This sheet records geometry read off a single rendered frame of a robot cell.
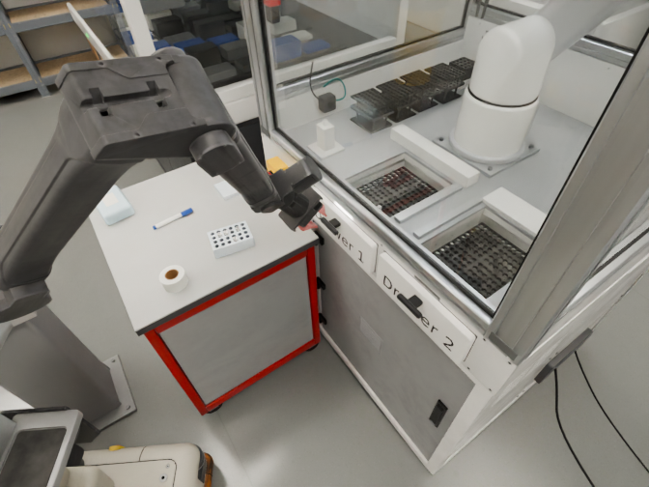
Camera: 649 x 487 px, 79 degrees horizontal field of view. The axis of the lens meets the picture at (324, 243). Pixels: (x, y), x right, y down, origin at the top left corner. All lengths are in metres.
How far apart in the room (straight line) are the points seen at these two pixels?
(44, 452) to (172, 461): 0.79
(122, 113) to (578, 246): 0.56
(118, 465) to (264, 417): 0.54
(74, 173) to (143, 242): 0.97
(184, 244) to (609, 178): 1.09
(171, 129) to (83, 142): 0.07
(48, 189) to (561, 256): 0.62
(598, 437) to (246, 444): 1.37
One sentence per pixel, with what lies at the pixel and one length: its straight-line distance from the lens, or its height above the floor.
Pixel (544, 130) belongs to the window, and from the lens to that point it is 0.60.
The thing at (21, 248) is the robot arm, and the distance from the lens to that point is 0.54.
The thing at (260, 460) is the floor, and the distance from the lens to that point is 1.73.
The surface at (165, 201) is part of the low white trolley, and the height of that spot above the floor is 0.76.
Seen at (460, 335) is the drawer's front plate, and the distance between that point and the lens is 0.89.
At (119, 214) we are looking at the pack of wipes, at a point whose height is 0.79.
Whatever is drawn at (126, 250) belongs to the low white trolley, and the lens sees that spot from 1.36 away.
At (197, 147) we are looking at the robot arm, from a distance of 0.39.
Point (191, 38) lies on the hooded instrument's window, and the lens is 1.59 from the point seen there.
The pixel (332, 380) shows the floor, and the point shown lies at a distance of 1.80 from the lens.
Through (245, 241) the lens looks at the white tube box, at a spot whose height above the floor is 0.79.
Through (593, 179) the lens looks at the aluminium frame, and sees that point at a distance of 0.57.
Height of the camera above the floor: 1.65
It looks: 47 degrees down
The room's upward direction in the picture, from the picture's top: 2 degrees counter-clockwise
